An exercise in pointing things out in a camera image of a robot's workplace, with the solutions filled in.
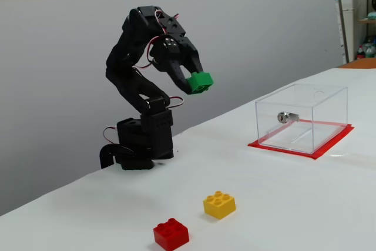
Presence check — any green plastic bottle pack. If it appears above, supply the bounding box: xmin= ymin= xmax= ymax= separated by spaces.
xmin=363 ymin=36 xmax=376 ymax=59

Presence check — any green lego brick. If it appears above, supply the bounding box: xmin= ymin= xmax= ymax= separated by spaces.
xmin=185 ymin=71 xmax=214 ymax=96

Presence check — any red white wrist servo cable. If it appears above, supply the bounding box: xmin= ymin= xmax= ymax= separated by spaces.
xmin=133 ymin=9 xmax=180 ymax=69

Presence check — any transparent plastic box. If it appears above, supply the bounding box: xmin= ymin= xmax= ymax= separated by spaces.
xmin=254 ymin=83 xmax=349 ymax=155

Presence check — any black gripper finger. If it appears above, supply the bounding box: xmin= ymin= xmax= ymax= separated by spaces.
xmin=164 ymin=58 xmax=192 ymax=95
xmin=180 ymin=47 xmax=204 ymax=75

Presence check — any metal storage shelf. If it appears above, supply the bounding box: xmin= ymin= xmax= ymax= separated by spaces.
xmin=334 ymin=0 xmax=376 ymax=64

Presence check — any yellow lego brick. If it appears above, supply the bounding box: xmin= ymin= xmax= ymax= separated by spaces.
xmin=203 ymin=190 xmax=237 ymax=220

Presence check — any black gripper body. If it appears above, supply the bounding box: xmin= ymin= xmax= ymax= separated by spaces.
xmin=149 ymin=34 xmax=198 ymax=73

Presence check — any red tape frame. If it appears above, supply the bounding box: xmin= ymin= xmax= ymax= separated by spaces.
xmin=247 ymin=119 xmax=355 ymax=162

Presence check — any orange table surface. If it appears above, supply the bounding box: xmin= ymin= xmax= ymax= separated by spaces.
xmin=337 ymin=58 xmax=376 ymax=70

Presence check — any red white base servo cable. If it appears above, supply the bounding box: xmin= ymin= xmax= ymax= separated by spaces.
xmin=103 ymin=126 xmax=119 ymax=146

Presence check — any red white shoulder servo cable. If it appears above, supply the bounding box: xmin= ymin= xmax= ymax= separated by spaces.
xmin=167 ymin=95 xmax=186 ymax=110

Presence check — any black robot base with clamp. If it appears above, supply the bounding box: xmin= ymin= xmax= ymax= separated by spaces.
xmin=99 ymin=118 xmax=154 ymax=171

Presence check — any red lego brick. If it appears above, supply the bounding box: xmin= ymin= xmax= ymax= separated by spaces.
xmin=153 ymin=217 xmax=190 ymax=251

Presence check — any white cabinet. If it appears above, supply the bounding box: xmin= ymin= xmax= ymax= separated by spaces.
xmin=340 ymin=0 xmax=362 ymax=61

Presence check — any silver cylinder lock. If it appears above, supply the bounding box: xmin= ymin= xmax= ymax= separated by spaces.
xmin=277 ymin=111 xmax=300 ymax=124

